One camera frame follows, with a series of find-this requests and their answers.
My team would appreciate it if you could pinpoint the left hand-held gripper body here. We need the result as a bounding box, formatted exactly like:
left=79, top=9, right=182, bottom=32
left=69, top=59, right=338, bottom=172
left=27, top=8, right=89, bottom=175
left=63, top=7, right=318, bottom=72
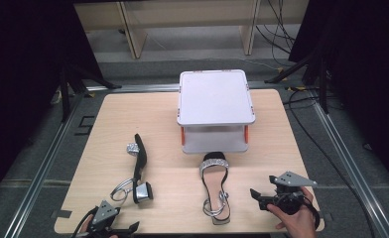
left=82, top=199, right=132, bottom=238

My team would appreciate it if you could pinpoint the black tripod stand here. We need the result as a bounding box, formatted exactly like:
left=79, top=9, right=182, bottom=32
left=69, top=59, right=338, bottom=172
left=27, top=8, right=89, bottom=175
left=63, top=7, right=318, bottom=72
left=264, top=49, right=331, bottom=115
left=59, top=62, right=123, bottom=123

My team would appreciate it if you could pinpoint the black tape strip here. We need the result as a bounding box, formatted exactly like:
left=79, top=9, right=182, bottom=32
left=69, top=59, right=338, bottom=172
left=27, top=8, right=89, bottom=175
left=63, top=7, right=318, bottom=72
left=51, top=208, right=73, bottom=220

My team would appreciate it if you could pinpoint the black braided right gripper cable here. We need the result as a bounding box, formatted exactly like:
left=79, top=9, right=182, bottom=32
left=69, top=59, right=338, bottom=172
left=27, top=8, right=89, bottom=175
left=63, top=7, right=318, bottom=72
left=302, top=195, right=322, bottom=231

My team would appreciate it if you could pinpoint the black silver block-heel sandal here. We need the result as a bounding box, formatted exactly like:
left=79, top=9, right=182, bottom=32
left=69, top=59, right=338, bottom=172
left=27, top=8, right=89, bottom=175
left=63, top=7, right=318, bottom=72
left=198, top=151, right=232, bottom=226
left=109, top=133, right=155, bottom=205

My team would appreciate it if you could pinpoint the metal floor rail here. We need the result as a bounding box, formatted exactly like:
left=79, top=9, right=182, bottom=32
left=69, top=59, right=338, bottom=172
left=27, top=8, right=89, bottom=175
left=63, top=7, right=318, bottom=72
left=3, top=93, right=84, bottom=238
left=310, top=93, right=389, bottom=238

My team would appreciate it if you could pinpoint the long black floor cable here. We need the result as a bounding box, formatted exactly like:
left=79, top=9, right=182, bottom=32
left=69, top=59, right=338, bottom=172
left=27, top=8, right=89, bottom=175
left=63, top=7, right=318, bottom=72
left=287, top=88, right=378, bottom=238

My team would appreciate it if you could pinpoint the person's right hand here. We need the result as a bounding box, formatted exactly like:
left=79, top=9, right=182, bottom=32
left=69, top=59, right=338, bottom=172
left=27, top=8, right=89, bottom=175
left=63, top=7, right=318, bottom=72
left=266, top=186, right=318, bottom=238

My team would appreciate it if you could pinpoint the beige wooden furniture frame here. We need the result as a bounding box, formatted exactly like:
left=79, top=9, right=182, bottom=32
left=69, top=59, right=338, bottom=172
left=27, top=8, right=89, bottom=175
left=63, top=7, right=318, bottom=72
left=73, top=0, right=311, bottom=60

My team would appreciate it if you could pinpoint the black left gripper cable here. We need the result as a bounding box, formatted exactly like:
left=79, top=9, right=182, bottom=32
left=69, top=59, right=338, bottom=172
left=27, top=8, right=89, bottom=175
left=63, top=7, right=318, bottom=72
left=70, top=205, right=99, bottom=238

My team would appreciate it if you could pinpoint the white two-tier shoe rack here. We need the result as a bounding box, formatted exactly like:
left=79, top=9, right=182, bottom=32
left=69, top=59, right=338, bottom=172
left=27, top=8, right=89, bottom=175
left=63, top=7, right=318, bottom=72
left=177, top=68, right=257, bottom=155

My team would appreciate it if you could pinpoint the bundle of black cables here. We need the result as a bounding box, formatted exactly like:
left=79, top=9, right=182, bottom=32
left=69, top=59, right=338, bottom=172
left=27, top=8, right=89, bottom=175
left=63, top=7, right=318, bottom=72
left=255, top=0, right=299, bottom=67

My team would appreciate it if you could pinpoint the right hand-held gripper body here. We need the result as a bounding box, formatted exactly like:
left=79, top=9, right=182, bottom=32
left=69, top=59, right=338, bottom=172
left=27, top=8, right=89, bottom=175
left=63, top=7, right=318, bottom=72
left=266, top=171, right=319, bottom=216

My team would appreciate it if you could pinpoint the black curtain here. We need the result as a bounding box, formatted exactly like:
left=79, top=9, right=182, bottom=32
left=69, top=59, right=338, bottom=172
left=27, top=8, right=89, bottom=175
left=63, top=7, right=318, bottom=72
left=287, top=0, right=389, bottom=196
left=0, top=0, right=103, bottom=207

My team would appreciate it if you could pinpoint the person's left hand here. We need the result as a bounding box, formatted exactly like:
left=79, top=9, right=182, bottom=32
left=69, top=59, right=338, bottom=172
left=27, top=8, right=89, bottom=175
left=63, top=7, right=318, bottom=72
left=79, top=214, right=119, bottom=238

